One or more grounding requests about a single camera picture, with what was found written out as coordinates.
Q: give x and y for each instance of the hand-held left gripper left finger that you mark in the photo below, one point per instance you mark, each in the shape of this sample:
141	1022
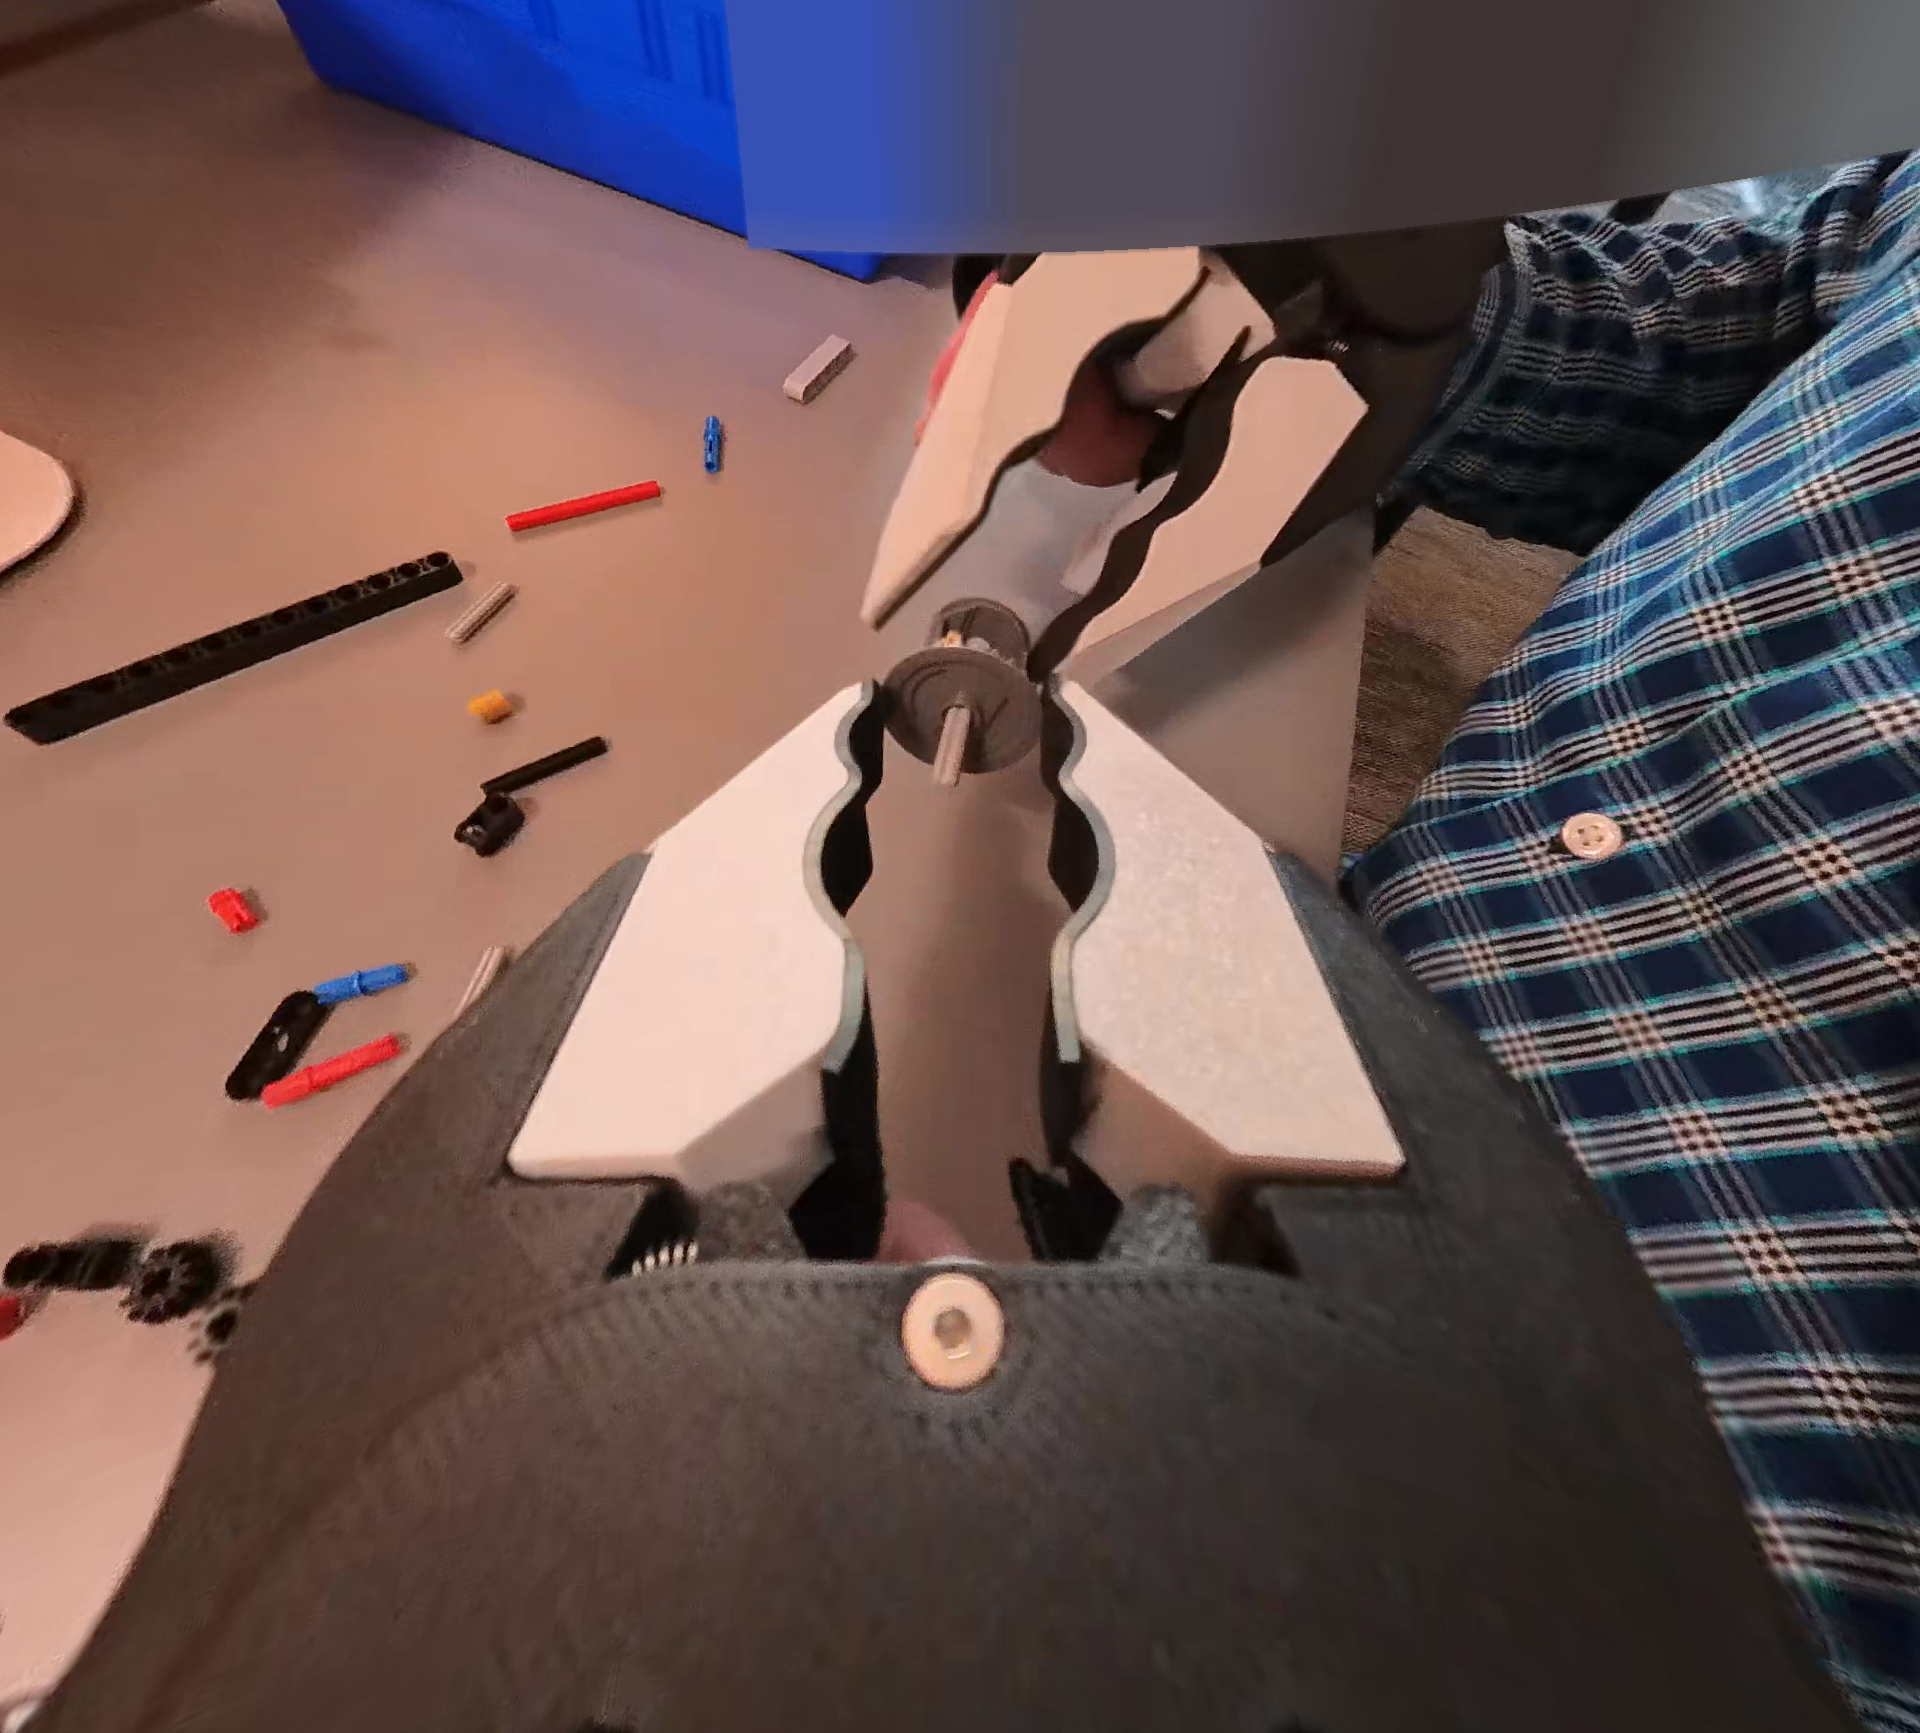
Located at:
690	983

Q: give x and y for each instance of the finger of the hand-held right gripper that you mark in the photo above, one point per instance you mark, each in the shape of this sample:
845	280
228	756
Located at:
960	472
1261	472

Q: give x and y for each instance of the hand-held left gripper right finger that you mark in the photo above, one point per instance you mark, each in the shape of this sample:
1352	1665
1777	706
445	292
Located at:
1215	983

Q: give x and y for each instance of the small grey lego gear assembly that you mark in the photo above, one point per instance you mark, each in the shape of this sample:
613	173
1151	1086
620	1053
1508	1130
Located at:
960	712

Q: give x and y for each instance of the grey lego block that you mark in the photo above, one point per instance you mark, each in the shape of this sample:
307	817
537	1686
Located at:
818	368

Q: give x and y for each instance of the black lego connector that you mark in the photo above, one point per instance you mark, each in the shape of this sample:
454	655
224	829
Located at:
488	823

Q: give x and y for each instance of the black lego axle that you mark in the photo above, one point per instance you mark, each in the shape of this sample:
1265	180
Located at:
545	765

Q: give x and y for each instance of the yellow lego bush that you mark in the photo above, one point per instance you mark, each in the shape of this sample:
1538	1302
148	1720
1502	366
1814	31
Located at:
490	706

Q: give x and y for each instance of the long red lego pin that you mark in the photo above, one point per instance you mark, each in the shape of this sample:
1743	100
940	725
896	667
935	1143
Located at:
333	1072

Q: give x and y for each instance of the red lego axle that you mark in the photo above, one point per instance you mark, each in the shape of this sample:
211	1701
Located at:
584	506

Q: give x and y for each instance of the black lego liftarm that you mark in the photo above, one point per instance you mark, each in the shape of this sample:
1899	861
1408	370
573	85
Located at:
278	1043

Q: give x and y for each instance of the short grey lego axle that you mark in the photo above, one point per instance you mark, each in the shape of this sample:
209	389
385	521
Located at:
481	611

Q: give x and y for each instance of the small red lego bush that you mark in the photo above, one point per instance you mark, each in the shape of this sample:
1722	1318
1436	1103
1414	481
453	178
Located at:
232	910

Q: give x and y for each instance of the long black lego beam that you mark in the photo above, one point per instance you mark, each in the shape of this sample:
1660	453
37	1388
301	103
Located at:
232	647

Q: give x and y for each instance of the person's right hand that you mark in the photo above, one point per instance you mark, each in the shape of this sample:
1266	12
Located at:
1092	442

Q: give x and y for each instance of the person in plaid shirt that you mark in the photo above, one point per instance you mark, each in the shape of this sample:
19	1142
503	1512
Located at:
1724	1013

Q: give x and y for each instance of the blue plastic bin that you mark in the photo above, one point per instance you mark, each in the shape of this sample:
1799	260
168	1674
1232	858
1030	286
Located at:
494	8

